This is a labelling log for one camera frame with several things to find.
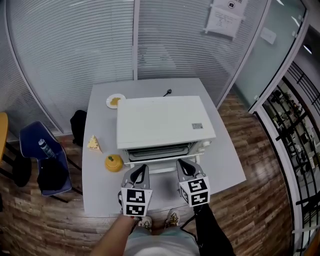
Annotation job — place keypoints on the person's right forearm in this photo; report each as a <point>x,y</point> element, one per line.
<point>212,232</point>

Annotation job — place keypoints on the blue chair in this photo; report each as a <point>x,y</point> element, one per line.
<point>32,140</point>

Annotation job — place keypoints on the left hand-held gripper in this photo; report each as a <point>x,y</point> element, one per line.
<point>136,200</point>

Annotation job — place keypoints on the black stool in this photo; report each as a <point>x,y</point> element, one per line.
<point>22,171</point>

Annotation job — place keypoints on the black metal shelf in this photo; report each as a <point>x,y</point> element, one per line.
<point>295,130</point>

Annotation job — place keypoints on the white toaster oven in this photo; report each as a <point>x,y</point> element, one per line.
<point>160,120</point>

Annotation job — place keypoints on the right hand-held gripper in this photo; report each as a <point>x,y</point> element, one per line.
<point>197,192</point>

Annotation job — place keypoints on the yellow round table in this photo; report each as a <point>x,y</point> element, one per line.
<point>3,135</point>

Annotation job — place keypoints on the large white paper notice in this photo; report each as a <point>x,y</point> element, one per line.
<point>223,17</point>

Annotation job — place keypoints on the clear plastic bottle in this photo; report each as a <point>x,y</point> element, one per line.
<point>46,148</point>

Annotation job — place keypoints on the person's right shoe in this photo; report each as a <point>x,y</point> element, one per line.
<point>173,218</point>

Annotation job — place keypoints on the yellow food piece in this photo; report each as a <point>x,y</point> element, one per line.
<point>115,101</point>

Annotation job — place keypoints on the glass toaster oven door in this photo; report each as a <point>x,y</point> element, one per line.
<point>160,154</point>

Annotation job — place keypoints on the yellow cheese wedge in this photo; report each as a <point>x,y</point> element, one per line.
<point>94,145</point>

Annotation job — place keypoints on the yellow pumpkin-shaped pot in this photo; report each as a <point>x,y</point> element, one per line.
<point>113,164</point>

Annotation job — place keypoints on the black power plug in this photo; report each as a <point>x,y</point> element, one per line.
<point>168,92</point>

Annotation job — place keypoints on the person's light torso clothing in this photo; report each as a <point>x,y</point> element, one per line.
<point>162,243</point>

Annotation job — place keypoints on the black cloth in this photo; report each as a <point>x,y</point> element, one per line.
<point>52,175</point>

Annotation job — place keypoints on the person's left forearm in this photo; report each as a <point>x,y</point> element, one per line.
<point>112,237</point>

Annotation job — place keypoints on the white round plate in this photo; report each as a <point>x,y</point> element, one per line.
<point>109,103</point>

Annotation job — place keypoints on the person's shoe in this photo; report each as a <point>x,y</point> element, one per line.
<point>145,223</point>
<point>173,218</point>

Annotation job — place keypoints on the person's left shoe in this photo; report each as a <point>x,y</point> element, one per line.
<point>145,223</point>

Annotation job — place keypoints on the small white paper note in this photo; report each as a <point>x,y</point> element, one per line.
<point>268,35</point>

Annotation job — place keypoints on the black bag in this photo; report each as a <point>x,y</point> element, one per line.
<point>78,127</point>

